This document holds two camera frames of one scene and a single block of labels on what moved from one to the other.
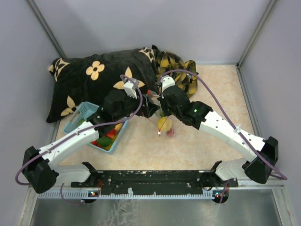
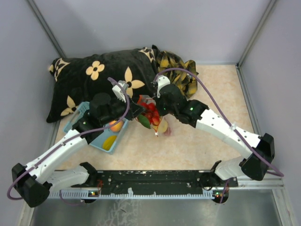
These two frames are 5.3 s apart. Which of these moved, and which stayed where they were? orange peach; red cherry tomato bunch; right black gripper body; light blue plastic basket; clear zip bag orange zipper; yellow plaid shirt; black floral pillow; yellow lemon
Moved: red cherry tomato bunch; clear zip bag orange zipper; yellow lemon
Stayed: yellow plaid shirt; orange peach; right black gripper body; light blue plastic basket; black floral pillow
